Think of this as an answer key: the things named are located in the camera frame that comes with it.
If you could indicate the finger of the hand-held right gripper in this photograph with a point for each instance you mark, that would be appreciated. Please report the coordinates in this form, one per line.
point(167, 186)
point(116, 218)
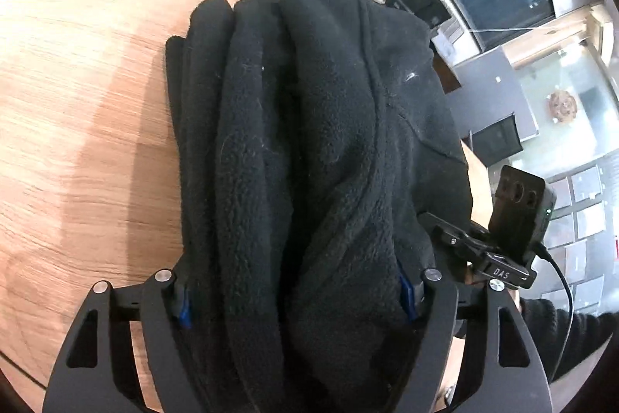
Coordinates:
point(452, 236)

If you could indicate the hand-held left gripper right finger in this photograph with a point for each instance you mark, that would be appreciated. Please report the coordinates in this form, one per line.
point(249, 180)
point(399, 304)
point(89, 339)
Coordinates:
point(408, 299)

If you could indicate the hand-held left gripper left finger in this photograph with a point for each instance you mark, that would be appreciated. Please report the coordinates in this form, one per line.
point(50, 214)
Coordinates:
point(184, 315)

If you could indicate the black fleece garment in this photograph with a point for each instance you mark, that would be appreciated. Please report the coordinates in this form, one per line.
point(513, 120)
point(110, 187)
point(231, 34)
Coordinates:
point(314, 180)

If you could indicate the person's right forearm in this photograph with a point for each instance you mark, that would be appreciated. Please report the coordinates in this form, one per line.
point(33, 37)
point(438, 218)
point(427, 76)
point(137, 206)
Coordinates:
point(575, 335)

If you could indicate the grey cabinet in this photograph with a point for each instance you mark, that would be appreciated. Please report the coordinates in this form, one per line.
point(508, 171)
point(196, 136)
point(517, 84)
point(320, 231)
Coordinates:
point(493, 103)

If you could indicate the round brown wall ornament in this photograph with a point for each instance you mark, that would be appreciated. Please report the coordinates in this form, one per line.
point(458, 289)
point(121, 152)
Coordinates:
point(563, 106)

